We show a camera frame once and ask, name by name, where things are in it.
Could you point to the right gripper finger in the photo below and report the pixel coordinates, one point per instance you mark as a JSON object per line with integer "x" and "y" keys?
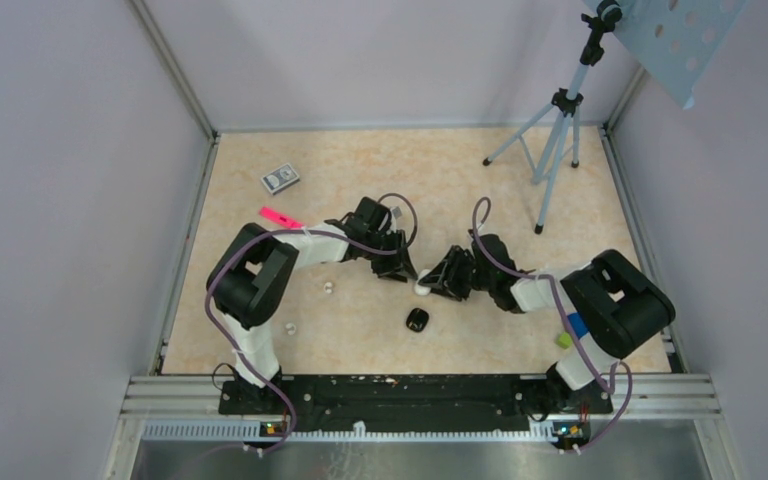
{"x": 456, "y": 266}
{"x": 452, "y": 289}

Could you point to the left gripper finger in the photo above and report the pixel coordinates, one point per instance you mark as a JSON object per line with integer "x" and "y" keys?
{"x": 396, "y": 241}
{"x": 397, "y": 267}

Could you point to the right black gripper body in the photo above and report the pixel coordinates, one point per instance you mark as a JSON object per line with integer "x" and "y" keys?
{"x": 483, "y": 280}

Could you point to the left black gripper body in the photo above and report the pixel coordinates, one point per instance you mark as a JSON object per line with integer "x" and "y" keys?
{"x": 382, "y": 262}

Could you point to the white earbud charging case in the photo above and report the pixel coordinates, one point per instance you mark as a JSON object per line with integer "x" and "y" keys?
{"x": 419, "y": 287}

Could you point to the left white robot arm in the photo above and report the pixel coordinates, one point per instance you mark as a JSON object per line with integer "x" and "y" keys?
{"x": 245, "y": 288}

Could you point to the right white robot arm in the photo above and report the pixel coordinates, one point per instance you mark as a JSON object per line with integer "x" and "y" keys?
{"x": 618, "y": 305}

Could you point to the black earbud charging case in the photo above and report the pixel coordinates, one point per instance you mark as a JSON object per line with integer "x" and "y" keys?
{"x": 417, "y": 320}

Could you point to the pink marker pen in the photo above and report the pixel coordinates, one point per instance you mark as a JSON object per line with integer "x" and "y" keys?
{"x": 280, "y": 219}

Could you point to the grey playing card box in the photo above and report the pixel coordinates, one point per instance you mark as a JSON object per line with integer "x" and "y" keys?
{"x": 280, "y": 179}

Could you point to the green cube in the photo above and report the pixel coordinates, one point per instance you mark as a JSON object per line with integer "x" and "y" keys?
{"x": 565, "y": 341}

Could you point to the blue toy car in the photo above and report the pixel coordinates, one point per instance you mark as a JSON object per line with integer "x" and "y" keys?
{"x": 578, "y": 325}

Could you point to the light blue tripod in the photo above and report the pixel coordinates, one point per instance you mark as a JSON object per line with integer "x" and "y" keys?
{"x": 564, "y": 137}

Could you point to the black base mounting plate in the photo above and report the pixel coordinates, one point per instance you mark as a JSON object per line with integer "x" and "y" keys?
{"x": 413, "y": 403}

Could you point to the perforated blue metal panel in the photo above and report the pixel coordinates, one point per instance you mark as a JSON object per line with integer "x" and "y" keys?
{"x": 674, "y": 41}

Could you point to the white cable duct rail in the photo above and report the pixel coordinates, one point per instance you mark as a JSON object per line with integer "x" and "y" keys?
{"x": 249, "y": 431}

